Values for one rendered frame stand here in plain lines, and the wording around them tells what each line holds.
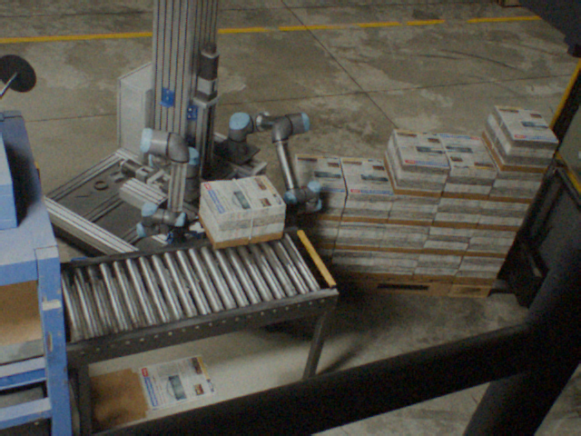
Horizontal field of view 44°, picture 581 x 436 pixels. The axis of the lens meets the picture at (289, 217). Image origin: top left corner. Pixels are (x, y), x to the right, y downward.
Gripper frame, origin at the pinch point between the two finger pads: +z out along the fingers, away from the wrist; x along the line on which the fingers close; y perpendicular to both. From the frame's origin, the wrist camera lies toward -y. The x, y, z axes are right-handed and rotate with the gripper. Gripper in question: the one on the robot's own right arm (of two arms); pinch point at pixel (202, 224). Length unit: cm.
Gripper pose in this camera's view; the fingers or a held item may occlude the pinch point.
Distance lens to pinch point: 386.4
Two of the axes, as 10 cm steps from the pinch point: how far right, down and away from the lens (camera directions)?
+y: 1.2, -8.2, -5.6
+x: -4.0, -5.6, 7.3
